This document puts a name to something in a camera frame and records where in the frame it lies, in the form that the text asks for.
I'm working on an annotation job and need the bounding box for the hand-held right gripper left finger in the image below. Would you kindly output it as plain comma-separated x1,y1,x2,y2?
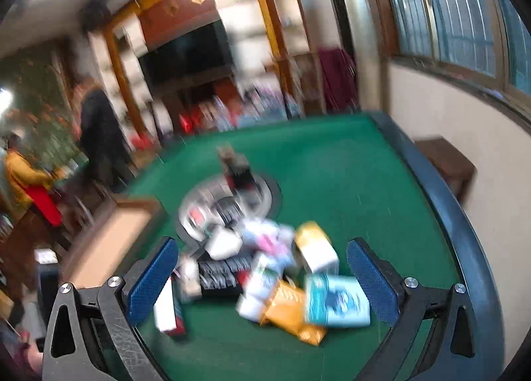
42,236,179,381

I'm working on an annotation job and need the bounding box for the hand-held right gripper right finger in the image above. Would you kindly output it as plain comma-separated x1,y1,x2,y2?
346,237,484,381

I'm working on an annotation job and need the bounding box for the red white carton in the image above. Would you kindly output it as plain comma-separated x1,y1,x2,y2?
153,277,186,336

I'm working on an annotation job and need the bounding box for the cardboard box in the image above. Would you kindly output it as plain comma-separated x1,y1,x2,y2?
62,196,164,290

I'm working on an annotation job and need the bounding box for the black cotton swab packet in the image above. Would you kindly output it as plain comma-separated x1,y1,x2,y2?
197,254,254,298

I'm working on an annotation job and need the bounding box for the white power adapter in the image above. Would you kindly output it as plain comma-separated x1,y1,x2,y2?
206,227,243,261

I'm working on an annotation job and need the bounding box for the white bottle green label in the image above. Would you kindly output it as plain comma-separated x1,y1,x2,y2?
236,252,287,321

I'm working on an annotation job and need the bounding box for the teal white carton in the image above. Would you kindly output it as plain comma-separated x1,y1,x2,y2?
304,273,371,328

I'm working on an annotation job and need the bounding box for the yellow-capped small tube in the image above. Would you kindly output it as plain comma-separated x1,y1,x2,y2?
294,221,340,275

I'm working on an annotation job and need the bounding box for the orange packet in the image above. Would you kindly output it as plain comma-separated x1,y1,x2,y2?
261,279,328,346

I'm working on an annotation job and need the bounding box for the pink packet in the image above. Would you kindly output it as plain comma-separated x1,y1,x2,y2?
243,219,296,261

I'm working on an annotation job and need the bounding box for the dark bottle red label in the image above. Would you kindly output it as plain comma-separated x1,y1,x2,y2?
216,147,255,195

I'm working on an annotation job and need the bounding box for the wooden stool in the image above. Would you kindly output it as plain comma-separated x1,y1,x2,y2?
415,136,476,203

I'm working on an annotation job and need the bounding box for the maroon cloth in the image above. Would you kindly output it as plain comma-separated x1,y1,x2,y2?
317,47,359,110

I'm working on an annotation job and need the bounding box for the black television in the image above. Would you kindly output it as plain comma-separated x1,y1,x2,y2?
137,20,235,89

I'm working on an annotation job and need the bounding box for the white standing air conditioner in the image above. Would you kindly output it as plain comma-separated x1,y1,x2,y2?
346,0,384,112

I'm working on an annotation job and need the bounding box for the window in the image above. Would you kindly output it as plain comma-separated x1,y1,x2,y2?
377,0,531,95

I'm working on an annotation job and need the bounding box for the landscape wall painting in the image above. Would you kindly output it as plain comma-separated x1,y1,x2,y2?
0,53,84,166

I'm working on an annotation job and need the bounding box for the wooden wall shelf unit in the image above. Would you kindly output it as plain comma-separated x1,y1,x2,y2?
87,0,316,137

